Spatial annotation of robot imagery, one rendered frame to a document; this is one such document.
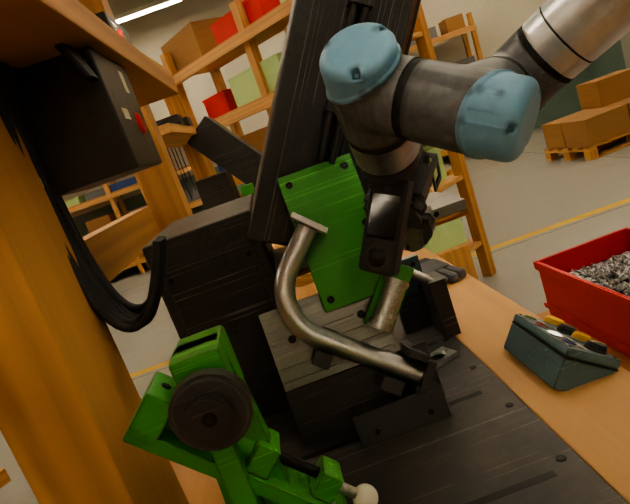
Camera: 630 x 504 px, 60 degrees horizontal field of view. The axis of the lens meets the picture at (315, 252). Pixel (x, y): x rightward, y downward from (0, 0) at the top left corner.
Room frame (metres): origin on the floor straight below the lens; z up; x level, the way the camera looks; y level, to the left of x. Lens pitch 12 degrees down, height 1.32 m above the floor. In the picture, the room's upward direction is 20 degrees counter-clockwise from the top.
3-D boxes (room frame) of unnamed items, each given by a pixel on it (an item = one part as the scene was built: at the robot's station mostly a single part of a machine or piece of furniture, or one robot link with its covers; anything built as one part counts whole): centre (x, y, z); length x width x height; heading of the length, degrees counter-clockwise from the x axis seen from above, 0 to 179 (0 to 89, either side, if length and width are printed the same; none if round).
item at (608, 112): (6.21, -3.71, 0.37); 1.20 x 0.80 x 0.74; 98
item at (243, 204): (0.99, 0.17, 1.07); 0.30 x 0.18 x 0.34; 2
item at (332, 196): (0.81, -0.04, 1.17); 0.13 x 0.12 x 0.20; 2
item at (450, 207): (0.97, -0.07, 1.11); 0.39 x 0.16 x 0.03; 92
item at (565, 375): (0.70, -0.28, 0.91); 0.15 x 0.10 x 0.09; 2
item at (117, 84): (0.77, 0.23, 1.42); 0.17 x 0.12 x 0.15; 2
